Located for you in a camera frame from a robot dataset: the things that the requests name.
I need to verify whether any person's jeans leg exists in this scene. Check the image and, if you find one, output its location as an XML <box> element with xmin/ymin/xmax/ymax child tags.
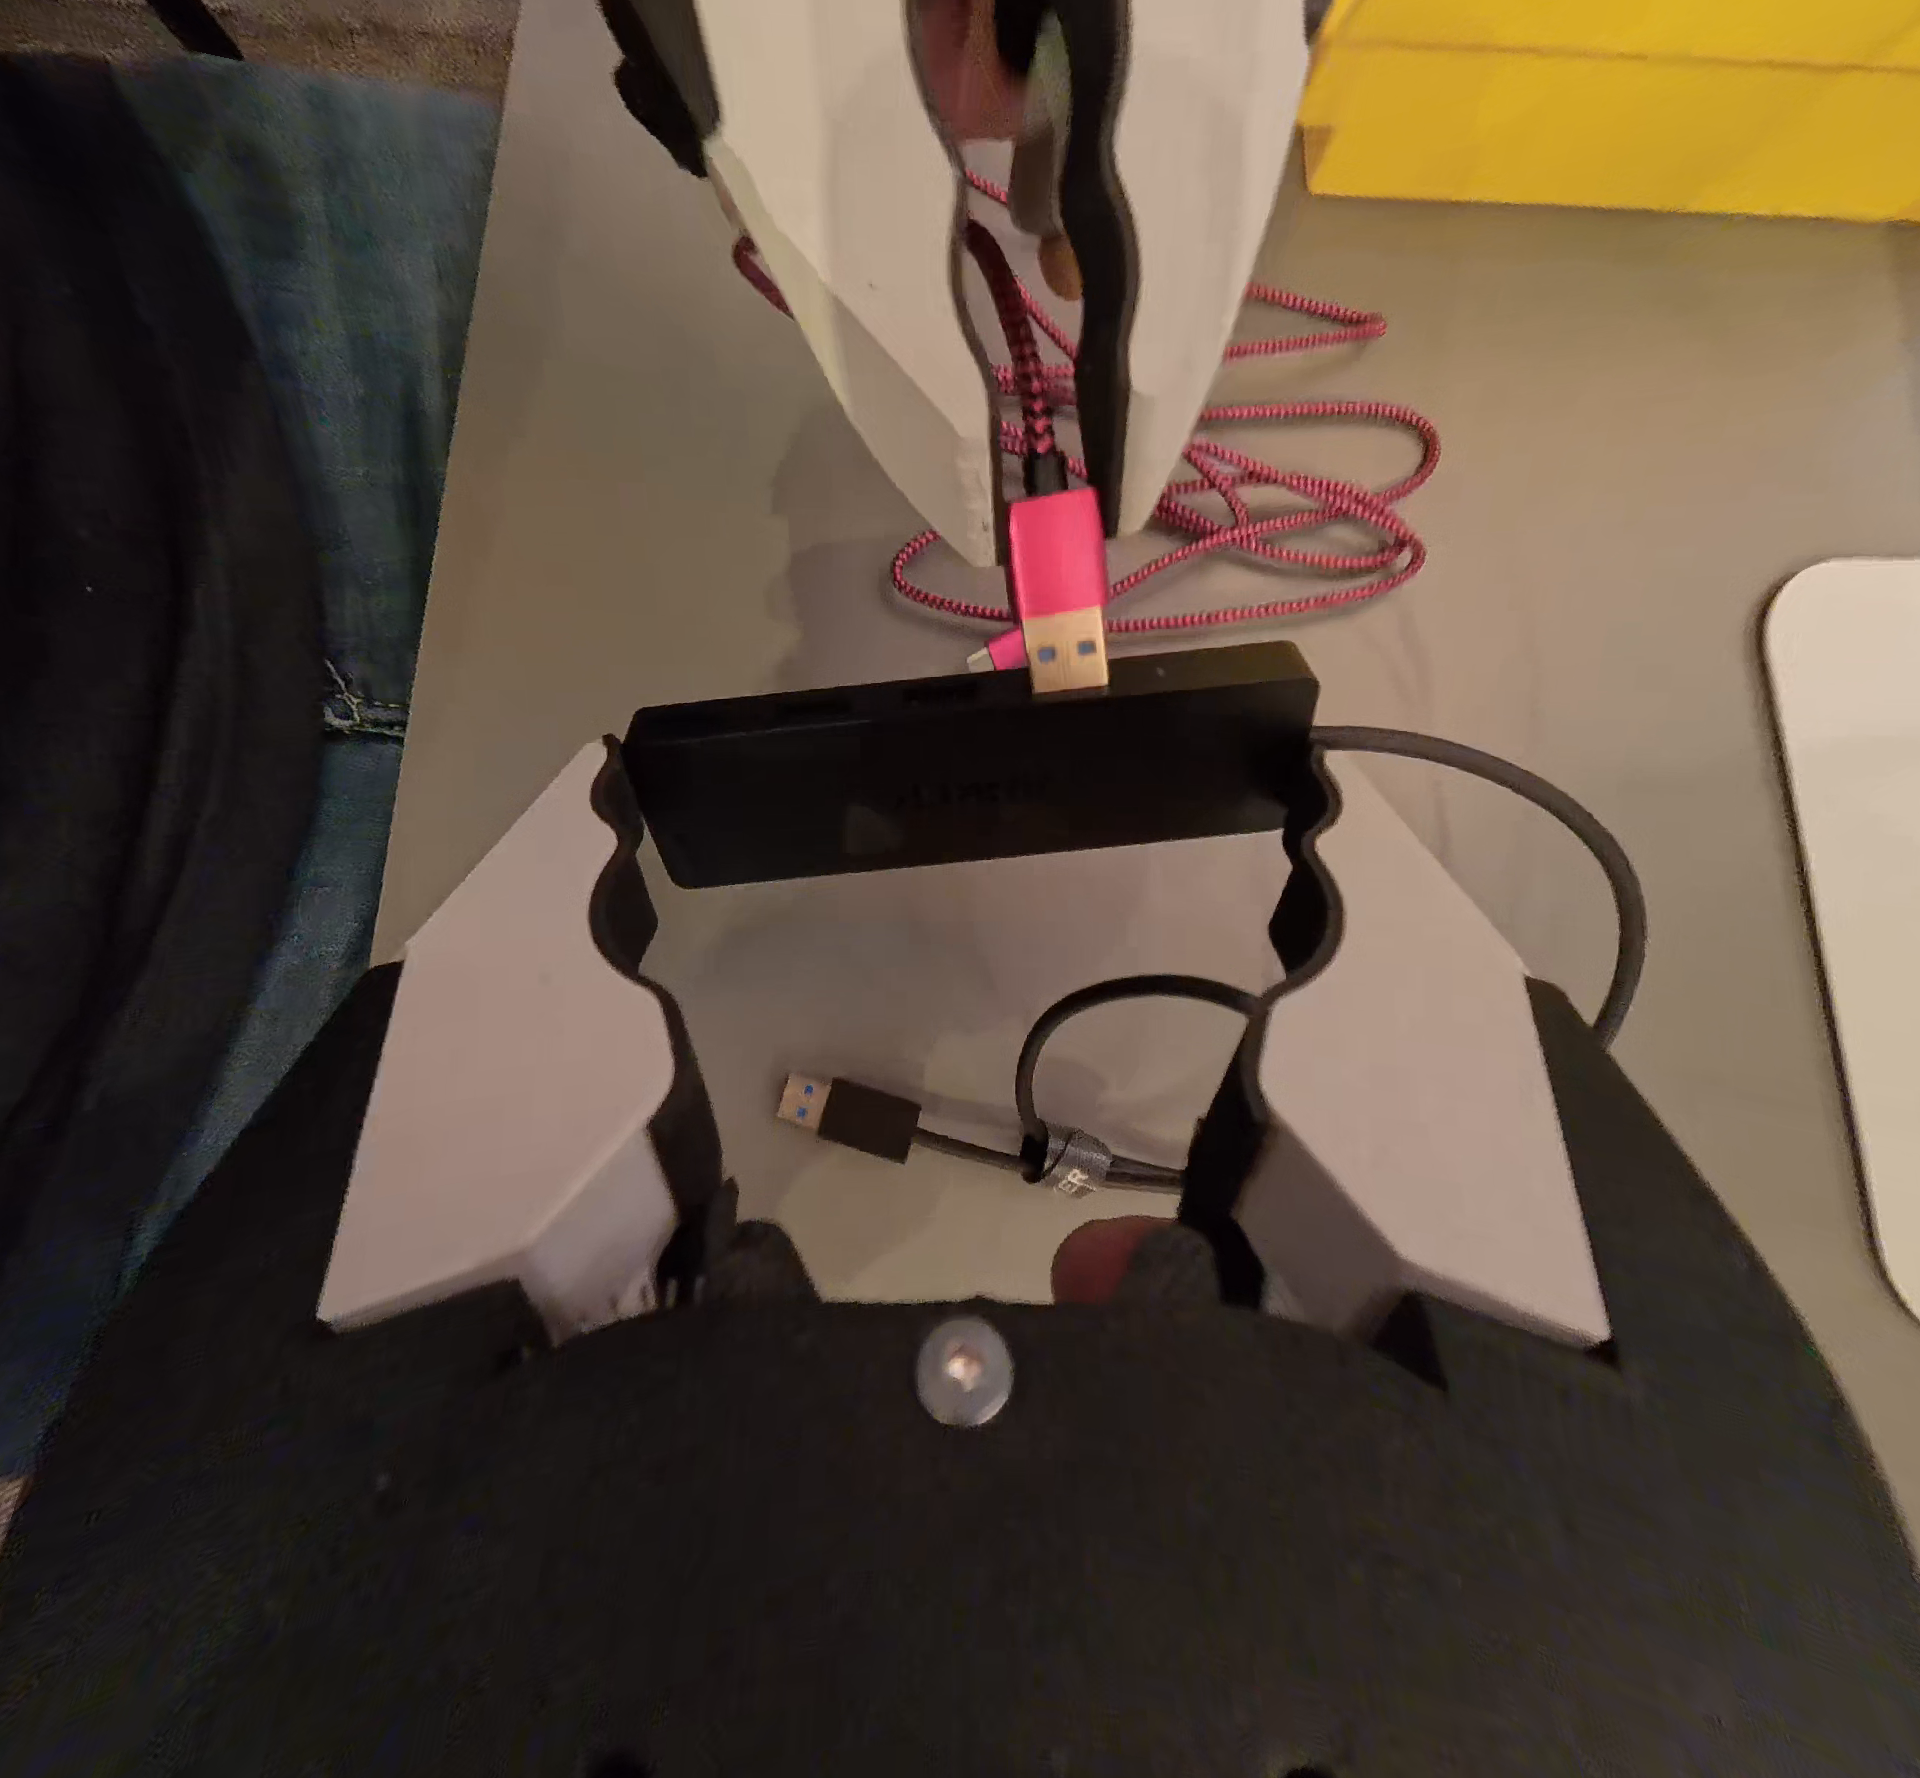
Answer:
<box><xmin>0</xmin><ymin>53</ymin><xmax>504</xmax><ymax>1481</ymax></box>

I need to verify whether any pink braided usb cable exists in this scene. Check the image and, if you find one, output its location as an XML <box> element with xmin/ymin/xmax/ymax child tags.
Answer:
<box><xmin>736</xmin><ymin>166</ymin><xmax>1443</xmax><ymax>700</ymax></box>

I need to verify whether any white stand base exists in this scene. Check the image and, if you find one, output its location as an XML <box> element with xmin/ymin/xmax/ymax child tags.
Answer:
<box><xmin>1762</xmin><ymin>559</ymin><xmax>1920</xmax><ymax>1322</ymax></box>

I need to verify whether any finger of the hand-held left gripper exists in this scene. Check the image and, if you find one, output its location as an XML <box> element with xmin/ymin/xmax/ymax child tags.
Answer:
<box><xmin>1016</xmin><ymin>0</ymin><xmax>1314</xmax><ymax>539</ymax></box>
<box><xmin>664</xmin><ymin>0</ymin><xmax>1004</xmax><ymax>567</ymax></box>

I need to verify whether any yellow plastic bin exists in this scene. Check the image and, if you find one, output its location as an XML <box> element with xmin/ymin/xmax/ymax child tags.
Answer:
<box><xmin>1298</xmin><ymin>0</ymin><xmax>1920</xmax><ymax>224</ymax></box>

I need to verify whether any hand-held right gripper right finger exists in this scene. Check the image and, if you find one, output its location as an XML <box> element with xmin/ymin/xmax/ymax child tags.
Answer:
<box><xmin>1182</xmin><ymin>750</ymin><xmax>1620</xmax><ymax>1360</ymax></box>

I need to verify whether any black usb hub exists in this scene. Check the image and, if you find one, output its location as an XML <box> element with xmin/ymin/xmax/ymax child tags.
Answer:
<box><xmin>623</xmin><ymin>641</ymin><xmax>1321</xmax><ymax>892</ymax></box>

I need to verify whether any person's left hand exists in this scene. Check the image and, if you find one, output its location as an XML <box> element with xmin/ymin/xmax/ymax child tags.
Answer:
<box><xmin>917</xmin><ymin>0</ymin><xmax>1088</xmax><ymax>306</ymax></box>

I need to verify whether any black hub cable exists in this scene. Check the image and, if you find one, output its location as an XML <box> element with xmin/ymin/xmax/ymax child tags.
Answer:
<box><xmin>777</xmin><ymin>725</ymin><xmax>1649</xmax><ymax>1192</ymax></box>

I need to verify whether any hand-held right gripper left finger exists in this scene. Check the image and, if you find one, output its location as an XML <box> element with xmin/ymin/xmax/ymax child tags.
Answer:
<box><xmin>316</xmin><ymin>737</ymin><xmax>740</xmax><ymax>1343</ymax></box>

